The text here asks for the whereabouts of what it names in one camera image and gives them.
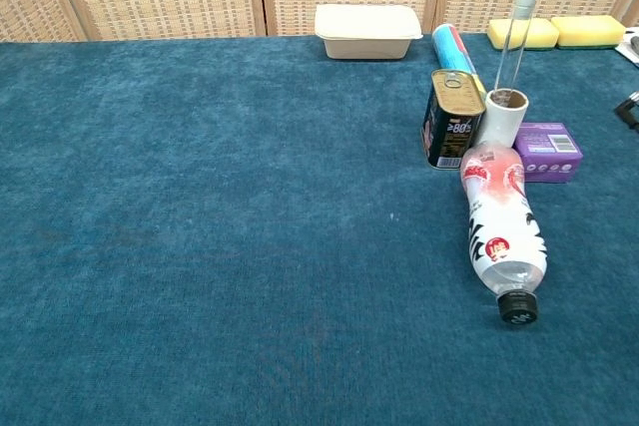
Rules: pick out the clear test tube white cap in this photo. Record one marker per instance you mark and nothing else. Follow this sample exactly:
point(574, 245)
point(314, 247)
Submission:
point(514, 37)

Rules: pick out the white cardboard roll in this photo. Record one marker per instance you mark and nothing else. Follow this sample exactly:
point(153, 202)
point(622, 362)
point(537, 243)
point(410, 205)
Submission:
point(499, 126)

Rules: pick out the yellow sponge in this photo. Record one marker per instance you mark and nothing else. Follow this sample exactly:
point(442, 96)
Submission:
point(589, 31)
point(531, 34)

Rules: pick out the correction tape blister pack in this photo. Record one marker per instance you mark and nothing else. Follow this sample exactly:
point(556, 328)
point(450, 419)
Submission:
point(631, 49)

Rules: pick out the blue cling wrap roll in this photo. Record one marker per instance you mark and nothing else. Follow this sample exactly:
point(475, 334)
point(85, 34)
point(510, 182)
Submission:
point(451, 52)

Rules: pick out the purple soap box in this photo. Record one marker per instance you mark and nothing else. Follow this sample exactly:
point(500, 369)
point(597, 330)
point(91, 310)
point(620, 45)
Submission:
point(549, 156)

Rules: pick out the black luncheon meat can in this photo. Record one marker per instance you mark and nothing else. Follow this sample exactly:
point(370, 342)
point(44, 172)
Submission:
point(449, 131)

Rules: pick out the beige lidded food container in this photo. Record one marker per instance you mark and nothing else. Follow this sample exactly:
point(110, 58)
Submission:
point(367, 32)

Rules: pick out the white labelled plastic bottle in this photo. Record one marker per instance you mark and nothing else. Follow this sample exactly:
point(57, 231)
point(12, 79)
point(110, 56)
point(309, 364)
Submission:
point(499, 226)

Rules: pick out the blue velvet table cloth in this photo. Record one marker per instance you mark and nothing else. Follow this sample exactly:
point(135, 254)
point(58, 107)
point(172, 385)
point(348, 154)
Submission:
point(199, 196)

